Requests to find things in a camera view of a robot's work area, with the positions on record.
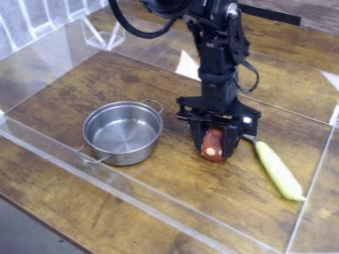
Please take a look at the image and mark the small silver pot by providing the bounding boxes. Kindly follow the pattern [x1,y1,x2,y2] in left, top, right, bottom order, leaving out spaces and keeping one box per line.
[78,99,165,166]

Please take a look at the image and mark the black cable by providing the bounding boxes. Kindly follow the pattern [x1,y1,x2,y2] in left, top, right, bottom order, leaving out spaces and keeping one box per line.
[107,0,178,40]

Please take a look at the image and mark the red toy mushroom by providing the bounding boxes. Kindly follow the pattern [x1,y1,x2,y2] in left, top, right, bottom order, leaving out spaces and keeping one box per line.
[202,127,226,162]

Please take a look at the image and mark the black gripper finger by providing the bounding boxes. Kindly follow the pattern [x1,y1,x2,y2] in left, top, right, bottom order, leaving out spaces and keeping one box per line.
[223,125,245,159]
[189,121,210,151]

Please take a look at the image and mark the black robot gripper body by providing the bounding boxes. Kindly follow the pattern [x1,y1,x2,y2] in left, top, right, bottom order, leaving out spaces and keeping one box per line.
[177,70,261,135]

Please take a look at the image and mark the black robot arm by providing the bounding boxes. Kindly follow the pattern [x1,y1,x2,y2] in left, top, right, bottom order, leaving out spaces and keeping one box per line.
[141,0,261,159]

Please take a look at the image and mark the clear acrylic barrier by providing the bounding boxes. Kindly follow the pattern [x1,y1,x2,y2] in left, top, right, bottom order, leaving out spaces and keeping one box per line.
[0,0,339,254]

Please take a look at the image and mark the black bar in background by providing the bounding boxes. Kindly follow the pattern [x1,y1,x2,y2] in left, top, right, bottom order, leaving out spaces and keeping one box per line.
[241,4,302,26]

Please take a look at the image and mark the spoon with yellow handle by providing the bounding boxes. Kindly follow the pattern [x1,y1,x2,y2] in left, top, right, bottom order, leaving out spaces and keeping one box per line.
[245,134,306,201]

